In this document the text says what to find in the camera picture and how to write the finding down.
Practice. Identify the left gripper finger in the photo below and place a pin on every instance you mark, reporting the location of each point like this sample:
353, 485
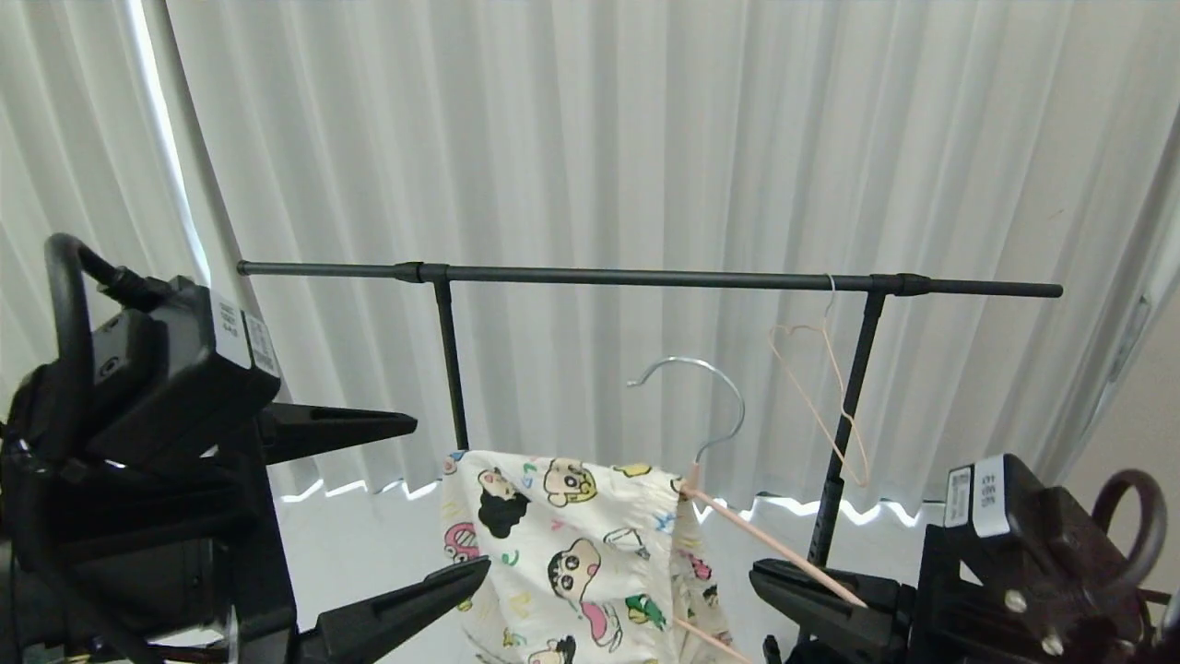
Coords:
369, 632
304, 432

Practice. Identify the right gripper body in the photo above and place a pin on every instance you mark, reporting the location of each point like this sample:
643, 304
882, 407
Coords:
936, 609

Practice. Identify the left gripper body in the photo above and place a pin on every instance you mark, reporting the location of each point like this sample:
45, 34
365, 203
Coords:
166, 572

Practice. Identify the pink clothes hanger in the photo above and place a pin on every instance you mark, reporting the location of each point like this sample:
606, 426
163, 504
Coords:
832, 364
784, 551

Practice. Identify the cream printed garment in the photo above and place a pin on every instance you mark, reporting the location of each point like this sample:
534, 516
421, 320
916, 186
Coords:
572, 516

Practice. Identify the black clothes rack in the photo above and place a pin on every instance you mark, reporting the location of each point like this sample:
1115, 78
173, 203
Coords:
645, 276

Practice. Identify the white curtain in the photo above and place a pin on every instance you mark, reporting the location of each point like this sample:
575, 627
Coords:
599, 120

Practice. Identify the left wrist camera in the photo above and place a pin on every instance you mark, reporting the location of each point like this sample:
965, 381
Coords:
175, 369

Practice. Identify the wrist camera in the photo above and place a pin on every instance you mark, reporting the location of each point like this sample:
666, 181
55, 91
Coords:
175, 369
1060, 526

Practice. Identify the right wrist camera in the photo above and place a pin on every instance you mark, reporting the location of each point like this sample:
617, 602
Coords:
1060, 526

